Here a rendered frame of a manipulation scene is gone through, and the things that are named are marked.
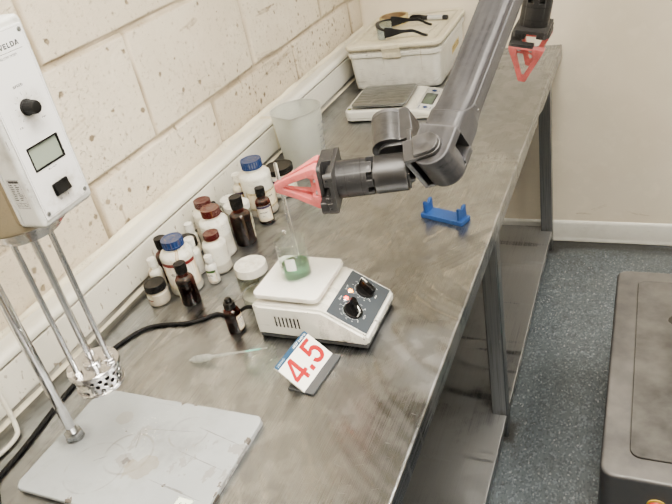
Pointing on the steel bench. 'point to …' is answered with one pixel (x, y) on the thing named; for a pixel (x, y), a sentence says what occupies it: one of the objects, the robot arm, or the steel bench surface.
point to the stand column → (39, 370)
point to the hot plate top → (315, 285)
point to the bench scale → (402, 97)
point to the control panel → (358, 302)
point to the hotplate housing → (315, 318)
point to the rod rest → (445, 214)
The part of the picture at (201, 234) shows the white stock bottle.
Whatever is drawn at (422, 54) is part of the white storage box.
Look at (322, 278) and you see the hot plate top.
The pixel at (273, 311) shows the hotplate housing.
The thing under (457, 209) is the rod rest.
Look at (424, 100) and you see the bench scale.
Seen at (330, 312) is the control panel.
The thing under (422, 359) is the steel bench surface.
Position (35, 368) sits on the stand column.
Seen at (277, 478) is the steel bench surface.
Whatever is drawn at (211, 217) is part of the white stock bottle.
